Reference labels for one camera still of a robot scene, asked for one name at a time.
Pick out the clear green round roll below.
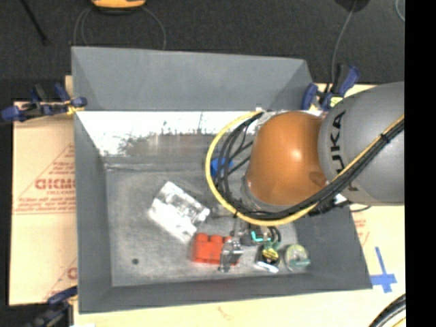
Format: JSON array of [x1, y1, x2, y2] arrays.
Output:
[[283, 244, 311, 273]]

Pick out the clear plastic box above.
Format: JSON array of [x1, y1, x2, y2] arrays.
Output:
[[147, 181, 212, 245]]

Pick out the grey metal bin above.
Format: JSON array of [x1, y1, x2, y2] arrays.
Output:
[[70, 46, 373, 313]]

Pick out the red toy brick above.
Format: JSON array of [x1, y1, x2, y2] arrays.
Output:
[[189, 232, 240, 266]]

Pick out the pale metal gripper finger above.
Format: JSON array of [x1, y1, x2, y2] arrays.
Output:
[[231, 239, 245, 267], [218, 247, 233, 273]]

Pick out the blue block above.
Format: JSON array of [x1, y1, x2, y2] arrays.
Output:
[[210, 157, 234, 178]]

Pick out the brown cardboard board, red print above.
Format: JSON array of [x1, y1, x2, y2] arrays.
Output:
[[8, 75, 406, 327]]

